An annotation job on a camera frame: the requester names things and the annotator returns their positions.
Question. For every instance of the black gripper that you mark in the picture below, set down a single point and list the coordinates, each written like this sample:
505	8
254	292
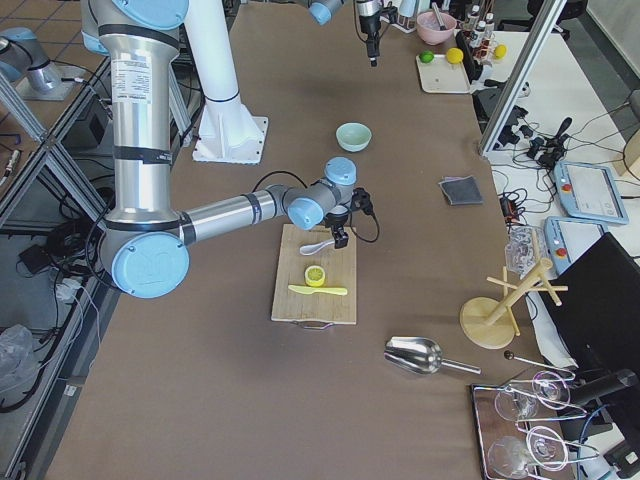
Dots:
335	219
369	26

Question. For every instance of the white ceramic spoon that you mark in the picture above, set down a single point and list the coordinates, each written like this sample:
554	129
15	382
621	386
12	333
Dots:
312	249

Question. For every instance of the light green bowl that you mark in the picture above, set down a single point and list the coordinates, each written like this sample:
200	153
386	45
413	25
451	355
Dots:
353	136

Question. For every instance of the pink bowl with ice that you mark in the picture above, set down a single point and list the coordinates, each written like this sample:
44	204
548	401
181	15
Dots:
428	28

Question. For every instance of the metal muddler in bowl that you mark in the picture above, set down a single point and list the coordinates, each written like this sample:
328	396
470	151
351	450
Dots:
439	18

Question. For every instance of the lemon half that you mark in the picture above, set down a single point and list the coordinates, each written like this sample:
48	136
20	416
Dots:
315	276

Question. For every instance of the green lime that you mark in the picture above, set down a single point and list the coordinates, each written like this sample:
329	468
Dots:
426	56

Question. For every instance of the yellow plastic knife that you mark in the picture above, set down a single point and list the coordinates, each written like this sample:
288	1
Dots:
309	290

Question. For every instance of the beige rabbit tray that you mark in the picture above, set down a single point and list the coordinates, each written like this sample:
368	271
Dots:
440	77

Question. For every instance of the whole yellow lemon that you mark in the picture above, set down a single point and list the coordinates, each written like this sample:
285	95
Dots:
454	56

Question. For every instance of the grey folded cloth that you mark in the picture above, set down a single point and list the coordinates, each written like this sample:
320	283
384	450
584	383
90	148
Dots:
460	191

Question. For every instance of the metal scoop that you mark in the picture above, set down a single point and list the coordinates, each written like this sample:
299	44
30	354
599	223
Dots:
421	355

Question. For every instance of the wooden mug tree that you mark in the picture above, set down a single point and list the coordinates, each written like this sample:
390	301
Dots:
490	323

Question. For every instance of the blue teach pendant near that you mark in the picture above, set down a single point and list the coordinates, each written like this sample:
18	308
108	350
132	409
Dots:
568	239

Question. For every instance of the blue teach pendant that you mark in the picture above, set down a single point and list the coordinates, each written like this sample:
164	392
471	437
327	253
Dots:
568	239
588	191

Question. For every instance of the blue teach pendant far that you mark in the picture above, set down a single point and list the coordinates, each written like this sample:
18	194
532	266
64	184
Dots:
588	191

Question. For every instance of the wine glass tray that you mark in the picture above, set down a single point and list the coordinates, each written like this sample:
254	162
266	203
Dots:
517	425

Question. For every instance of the black monitor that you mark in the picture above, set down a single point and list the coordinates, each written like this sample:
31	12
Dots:
598	320

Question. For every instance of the copper wire bottle rack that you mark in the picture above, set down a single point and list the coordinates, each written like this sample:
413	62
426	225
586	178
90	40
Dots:
476	36

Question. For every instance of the aluminium frame post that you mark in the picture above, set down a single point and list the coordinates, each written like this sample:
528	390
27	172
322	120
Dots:
541	29

